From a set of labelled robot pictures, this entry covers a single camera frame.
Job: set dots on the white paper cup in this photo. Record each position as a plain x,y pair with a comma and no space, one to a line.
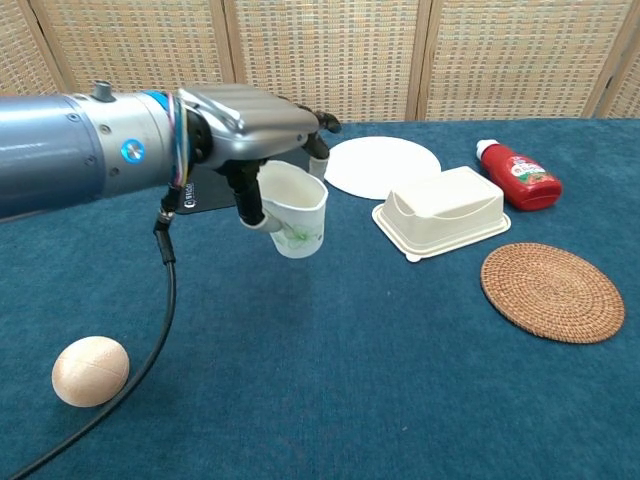
300,220

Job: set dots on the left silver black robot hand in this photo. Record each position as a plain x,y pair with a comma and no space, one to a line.
250,120

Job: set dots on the blue table cloth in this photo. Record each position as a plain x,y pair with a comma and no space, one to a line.
320,375

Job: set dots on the black mouse pad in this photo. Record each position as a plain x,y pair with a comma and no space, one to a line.
210,195

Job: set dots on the woven bamboo folding screen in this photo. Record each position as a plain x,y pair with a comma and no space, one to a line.
325,50

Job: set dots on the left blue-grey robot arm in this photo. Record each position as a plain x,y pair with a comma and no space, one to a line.
60,150

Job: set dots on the white round plate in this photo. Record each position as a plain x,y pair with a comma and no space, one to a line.
380,165

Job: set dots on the pink beige ball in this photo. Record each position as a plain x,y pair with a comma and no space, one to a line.
90,370

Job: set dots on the brown woven round coaster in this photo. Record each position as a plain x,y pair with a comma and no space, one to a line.
552,292

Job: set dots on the white takeout food box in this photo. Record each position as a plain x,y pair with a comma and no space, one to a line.
450,210

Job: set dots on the red ketchup bottle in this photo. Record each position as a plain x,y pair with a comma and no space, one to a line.
525,180

